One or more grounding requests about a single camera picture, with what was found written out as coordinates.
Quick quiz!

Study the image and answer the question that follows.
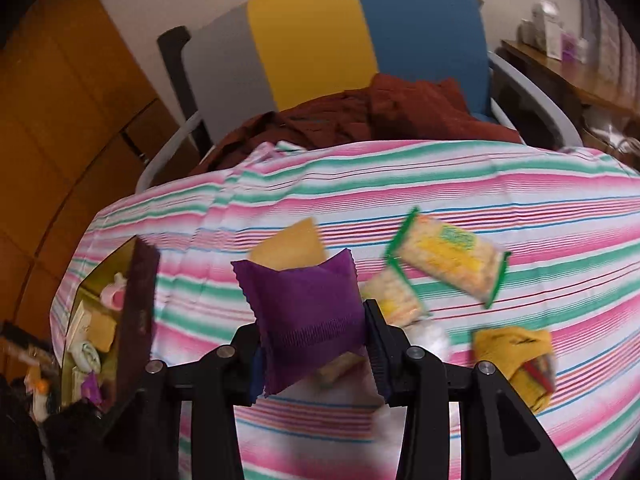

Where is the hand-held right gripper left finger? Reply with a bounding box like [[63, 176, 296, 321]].
[[120, 322, 266, 480]]

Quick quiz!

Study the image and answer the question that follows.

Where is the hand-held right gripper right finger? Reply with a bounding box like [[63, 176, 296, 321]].
[[362, 299, 576, 480]]

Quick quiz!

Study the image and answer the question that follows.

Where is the purple wrapper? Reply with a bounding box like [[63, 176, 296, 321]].
[[79, 372, 106, 406]]

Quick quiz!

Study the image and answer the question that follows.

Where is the small cracker packet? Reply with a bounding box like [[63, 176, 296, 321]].
[[361, 265, 432, 328]]

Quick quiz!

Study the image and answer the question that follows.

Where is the purple snack packet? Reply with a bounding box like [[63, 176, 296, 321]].
[[231, 248, 368, 397]]

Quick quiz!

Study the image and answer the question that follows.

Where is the yellow sponge block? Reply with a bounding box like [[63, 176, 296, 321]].
[[248, 217, 328, 271], [87, 310, 118, 353]]

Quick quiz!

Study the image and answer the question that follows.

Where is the beige printed carton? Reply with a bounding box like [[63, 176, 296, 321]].
[[65, 305, 93, 343]]

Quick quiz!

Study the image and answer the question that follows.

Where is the maroon box with gold lining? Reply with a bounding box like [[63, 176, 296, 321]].
[[57, 235, 162, 413]]

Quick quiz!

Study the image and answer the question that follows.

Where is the green cracker packet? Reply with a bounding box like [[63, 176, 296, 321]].
[[385, 208, 511, 309]]

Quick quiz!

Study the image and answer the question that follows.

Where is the yellow patterned sock bundle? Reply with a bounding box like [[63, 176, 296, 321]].
[[472, 327, 556, 413]]

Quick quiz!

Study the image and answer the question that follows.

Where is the pink white small item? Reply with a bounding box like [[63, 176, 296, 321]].
[[100, 272, 127, 311]]

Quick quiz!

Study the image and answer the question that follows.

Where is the crumpled clear plastic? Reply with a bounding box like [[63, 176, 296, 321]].
[[407, 320, 451, 361]]

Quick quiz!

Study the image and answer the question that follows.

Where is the pink green striped bed sheet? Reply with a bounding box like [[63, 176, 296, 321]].
[[50, 140, 640, 480]]

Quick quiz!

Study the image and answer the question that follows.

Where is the rust brown blanket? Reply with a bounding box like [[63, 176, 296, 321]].
[[190, 74, 523, 176]]

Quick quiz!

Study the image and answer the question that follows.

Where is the wooden wardrobe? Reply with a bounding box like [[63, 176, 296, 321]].
[[0, 0, 201, 361]]

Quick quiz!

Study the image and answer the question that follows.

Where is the grey yellow blue chair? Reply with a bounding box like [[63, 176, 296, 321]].
[[135, 0, 583, 193]]

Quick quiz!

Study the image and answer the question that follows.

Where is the wooden desk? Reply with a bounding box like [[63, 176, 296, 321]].
[[500, 39, 640, 116]]

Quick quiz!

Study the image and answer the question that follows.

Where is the small purple box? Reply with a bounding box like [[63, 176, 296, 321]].
[[560, 32, 583, 63]]

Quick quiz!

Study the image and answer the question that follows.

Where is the white carton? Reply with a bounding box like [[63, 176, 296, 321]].
[[530, 2, 566, 58]]

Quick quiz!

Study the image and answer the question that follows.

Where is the pale patterned curtain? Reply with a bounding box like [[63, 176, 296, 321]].
[[580, 0, 640, 106]]

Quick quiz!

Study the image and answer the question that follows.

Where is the white cable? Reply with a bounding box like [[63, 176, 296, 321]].
[[600, 125, 640, 161]]

